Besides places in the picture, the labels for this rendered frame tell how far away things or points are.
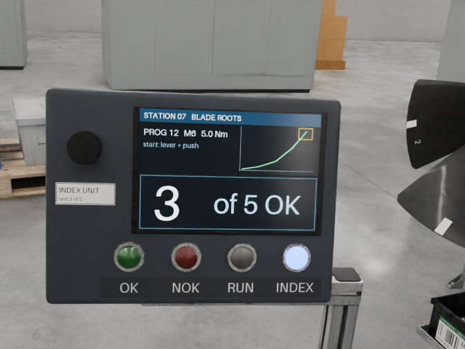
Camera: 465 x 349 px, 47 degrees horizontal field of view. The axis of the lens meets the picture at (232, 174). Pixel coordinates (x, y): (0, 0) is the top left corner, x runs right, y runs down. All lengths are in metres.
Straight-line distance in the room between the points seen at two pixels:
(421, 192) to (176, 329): 1.41
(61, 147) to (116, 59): 5.89
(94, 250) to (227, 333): 1.79
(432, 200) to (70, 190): 0.77
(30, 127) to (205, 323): 1.82
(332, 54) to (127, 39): 4.21
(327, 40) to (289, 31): 2.55
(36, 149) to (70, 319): 1.52
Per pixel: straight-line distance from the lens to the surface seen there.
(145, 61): 6.40
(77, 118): 0.47
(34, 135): 3.55
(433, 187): 1.10
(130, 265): 0.47
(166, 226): 0.47
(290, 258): 0.48
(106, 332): 2.26
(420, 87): 1.40
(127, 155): 0.47
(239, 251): 0.48
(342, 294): 0.60
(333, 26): 9.36
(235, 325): 2.29
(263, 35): 6.73
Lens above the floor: 1.35
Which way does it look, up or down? 20 degrees down
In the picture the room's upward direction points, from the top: 4 degrees clockwise
